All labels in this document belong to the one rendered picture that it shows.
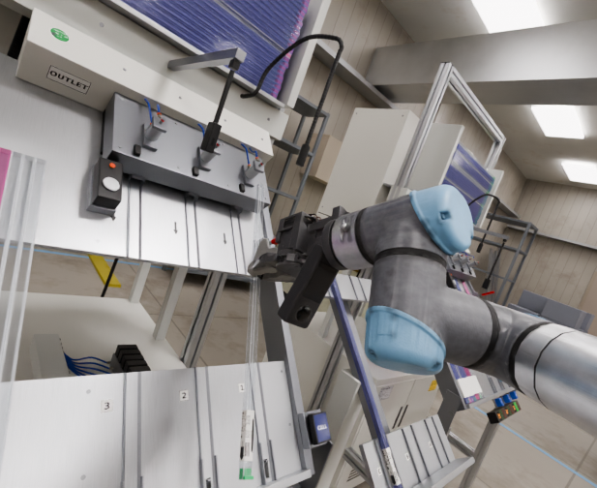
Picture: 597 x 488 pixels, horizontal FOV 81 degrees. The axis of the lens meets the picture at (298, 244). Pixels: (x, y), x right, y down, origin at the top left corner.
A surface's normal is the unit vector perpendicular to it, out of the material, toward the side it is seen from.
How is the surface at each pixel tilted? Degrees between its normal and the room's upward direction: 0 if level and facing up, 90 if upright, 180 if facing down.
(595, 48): 90
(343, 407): 90
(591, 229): 90
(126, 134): 47
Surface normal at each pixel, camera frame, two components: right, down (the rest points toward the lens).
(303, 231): 0.67, -0.18
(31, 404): 0.69, -0.42
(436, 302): 0.34, -0.40
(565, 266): -0.71, -0.18
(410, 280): -0.13, -0.46
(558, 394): -0.98, 0.06
